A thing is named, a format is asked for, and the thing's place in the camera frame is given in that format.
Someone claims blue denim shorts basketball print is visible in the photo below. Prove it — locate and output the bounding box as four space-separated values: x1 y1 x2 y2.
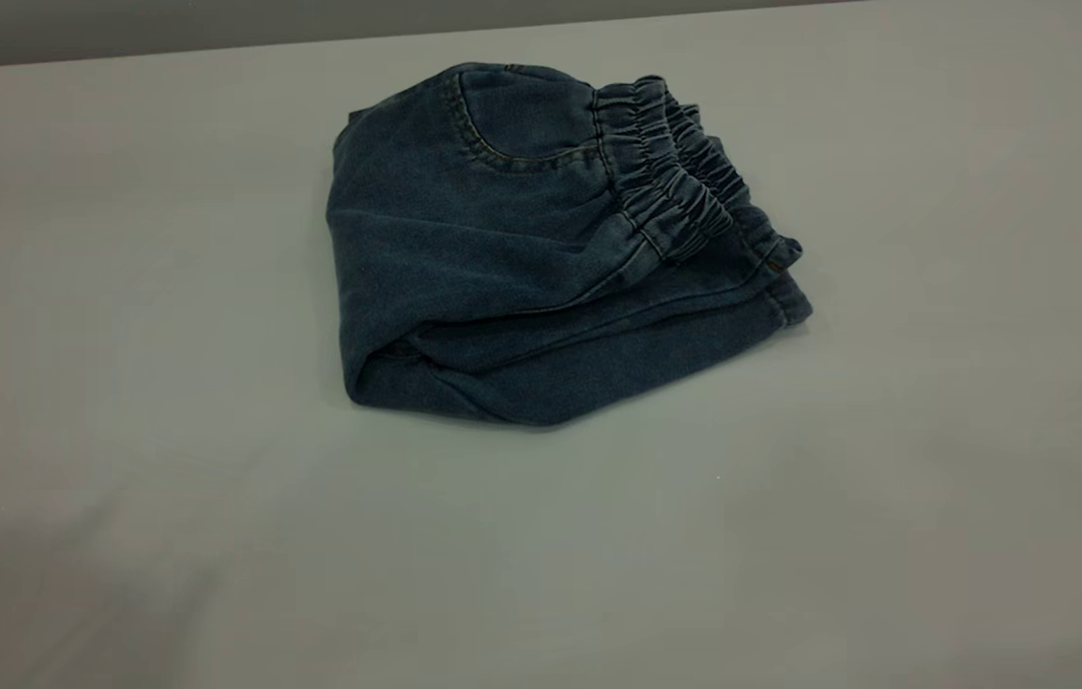
325 62 814 428

